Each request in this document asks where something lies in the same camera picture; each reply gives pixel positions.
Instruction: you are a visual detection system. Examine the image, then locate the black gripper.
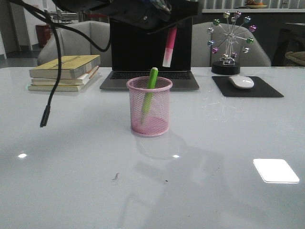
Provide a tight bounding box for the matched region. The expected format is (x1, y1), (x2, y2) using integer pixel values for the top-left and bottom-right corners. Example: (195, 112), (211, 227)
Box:
(53, 0), (199, 33)

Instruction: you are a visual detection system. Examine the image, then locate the pink highlighter pen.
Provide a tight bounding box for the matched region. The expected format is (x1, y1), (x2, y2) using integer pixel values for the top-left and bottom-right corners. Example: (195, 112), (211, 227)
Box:
(162, 27), (177, 68)

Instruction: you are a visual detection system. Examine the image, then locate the green highlighter pen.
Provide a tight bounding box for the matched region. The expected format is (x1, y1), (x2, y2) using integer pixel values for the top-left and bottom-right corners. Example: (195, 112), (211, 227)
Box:
(141, 67), (158, 124)

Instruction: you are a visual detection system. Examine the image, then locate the pink mesh pen holder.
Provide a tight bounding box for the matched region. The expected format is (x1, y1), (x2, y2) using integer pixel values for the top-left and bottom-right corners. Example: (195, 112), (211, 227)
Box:
(126, 76), (173, 136)

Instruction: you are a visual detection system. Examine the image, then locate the grey laptop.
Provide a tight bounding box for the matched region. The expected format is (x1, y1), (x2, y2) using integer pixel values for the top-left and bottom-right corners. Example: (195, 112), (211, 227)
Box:
(100, 18), (199, 91)

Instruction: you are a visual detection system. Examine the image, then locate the grey right chair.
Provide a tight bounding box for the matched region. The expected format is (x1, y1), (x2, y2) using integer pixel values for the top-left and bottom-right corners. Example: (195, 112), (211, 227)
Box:
(191, 22), (271, 67)

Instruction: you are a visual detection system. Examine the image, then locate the ferris wheel desk ornament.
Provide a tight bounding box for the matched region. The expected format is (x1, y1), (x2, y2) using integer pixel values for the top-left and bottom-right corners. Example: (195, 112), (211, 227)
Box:
(206, 10), (257, 75)

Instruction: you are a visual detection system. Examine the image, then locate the yellow top book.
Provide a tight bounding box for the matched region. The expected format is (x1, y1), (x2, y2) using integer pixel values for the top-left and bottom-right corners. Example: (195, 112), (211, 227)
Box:
(30, 55), (101, 79)

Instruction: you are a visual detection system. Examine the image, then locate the yellow book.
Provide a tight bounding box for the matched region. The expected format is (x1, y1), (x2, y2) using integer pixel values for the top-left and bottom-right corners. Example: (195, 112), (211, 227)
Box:
(27, 72), (98, 92)
(30, 55), (101, 79)

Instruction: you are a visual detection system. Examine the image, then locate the yellow bottom book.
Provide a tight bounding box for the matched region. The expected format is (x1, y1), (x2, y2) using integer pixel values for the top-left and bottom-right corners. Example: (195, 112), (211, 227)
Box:
(27, 72), (98, 92)

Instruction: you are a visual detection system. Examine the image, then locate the fruit bowl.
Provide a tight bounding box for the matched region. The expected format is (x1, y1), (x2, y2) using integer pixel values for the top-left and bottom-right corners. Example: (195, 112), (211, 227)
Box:
(245, 0), (267, 9)

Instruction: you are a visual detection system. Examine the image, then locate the red bin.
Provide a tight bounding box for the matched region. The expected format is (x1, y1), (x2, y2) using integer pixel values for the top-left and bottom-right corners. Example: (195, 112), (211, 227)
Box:
(35, 24), (51, 48)

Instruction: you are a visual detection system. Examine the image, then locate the white computer mouse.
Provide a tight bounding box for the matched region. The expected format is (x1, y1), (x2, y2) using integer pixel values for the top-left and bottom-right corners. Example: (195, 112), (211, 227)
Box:
(228, 75), (254, 89)

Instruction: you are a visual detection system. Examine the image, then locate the black mouse pad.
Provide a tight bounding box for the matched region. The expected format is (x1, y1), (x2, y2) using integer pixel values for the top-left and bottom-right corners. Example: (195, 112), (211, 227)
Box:
(212, 76), (284, 98)

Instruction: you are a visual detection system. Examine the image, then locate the white middle book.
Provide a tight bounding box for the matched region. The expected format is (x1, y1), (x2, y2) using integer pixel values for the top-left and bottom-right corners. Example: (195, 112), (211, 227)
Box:
(31, 66), (99, 85)

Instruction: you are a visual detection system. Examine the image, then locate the olive sofa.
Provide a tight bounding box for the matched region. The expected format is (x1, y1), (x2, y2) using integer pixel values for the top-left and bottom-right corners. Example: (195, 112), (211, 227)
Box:
(284, 51), (305, 67)

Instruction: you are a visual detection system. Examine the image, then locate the black cable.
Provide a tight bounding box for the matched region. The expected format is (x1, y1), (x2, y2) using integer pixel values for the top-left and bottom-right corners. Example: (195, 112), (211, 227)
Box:
(7, 0), (112, 128)

